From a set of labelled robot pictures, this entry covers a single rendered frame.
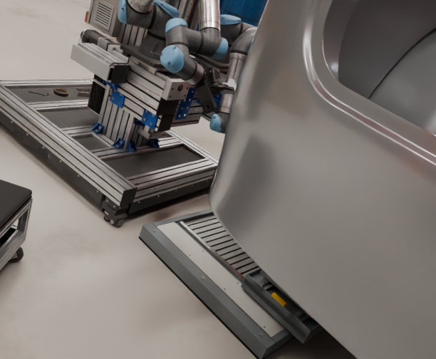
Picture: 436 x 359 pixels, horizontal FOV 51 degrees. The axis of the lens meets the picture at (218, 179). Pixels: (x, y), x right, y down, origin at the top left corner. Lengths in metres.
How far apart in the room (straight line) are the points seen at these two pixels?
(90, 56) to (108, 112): 0.49
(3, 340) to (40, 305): 0.20
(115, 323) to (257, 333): 0.56
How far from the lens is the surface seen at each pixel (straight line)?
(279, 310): 1.99
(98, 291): 1.96
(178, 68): 1.51
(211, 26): 1.65
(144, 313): 1.92
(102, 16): 2.57
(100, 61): 2.17
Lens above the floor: 1.33
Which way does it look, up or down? 25 degrees down
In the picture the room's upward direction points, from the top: 21 degrees clockwise
